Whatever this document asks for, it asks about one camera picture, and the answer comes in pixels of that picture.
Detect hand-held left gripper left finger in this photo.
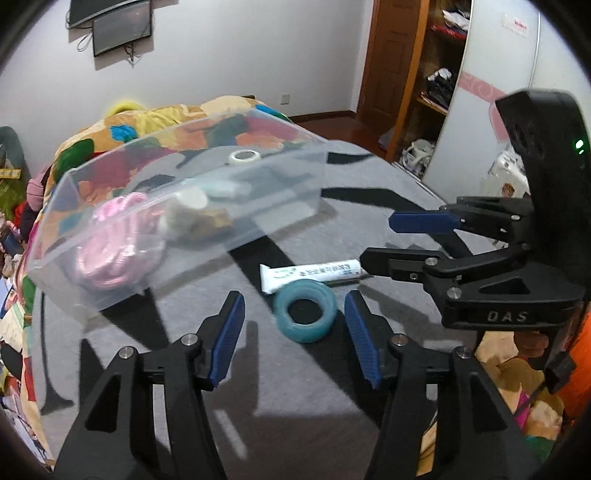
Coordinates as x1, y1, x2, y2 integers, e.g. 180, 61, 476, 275
54, 291, 245, 480

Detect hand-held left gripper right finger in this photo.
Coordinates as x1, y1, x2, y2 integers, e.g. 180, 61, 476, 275
344, 291, 541, 480

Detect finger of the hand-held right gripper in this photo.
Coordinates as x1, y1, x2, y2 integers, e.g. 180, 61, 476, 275
360, 244, 536, 301
389, 196, 534, 247

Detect teal tape roll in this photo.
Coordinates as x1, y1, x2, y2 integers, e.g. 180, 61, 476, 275
271, 281, 334, 344

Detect white ointment tube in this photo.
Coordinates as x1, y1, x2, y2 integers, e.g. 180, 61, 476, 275
259, 259, 370, 295

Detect clear plastic storage box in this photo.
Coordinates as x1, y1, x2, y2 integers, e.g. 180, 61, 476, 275
25, 108, 328, 311

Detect white printed bag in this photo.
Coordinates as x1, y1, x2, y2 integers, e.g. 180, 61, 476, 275
480, 150, 532, 199

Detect brown crumpled item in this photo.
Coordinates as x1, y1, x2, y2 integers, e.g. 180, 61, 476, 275
185, 208, 234, 241

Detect wooden wardrobe shelf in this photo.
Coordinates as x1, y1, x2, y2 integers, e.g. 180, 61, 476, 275
385, 0, 472, 162

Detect dark folded clothes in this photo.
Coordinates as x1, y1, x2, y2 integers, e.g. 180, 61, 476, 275
424, 68, 459, 110

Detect white round lid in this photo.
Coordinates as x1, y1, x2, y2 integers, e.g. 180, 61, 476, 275
178, 190, 208, 211

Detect cream plush fabric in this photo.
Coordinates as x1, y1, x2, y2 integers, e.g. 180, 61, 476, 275
418, 330, 565, 476

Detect white sliding wardrobe door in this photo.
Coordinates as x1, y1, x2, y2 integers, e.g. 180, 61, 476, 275
422, 0, 591, 199

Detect wooden door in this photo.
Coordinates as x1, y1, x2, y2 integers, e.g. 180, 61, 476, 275
358, 0, 432, 130

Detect white tape roll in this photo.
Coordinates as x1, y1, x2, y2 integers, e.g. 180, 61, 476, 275
228, 150, 262, 167

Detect red clothes pile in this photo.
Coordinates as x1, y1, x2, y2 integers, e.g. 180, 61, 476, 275
431, 0, 471, 41

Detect colourful patchwork quilt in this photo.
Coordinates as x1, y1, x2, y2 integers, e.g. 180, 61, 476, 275
0, 95, 324, 462

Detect pink knitted hat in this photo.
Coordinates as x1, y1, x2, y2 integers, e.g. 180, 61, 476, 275
25, 164, 52, 209

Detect yellow plush toy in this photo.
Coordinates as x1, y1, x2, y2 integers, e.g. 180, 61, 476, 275
108, 98, 145, 117

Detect pink coiled cable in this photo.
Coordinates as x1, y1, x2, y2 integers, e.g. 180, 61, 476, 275
76, 193, 171, 291

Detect flat wall monitor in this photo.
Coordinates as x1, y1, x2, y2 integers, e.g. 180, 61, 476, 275
92, 0, 153, 57

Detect curved wall monitor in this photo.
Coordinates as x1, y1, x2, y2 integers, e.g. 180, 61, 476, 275
68, 0, 144, 29

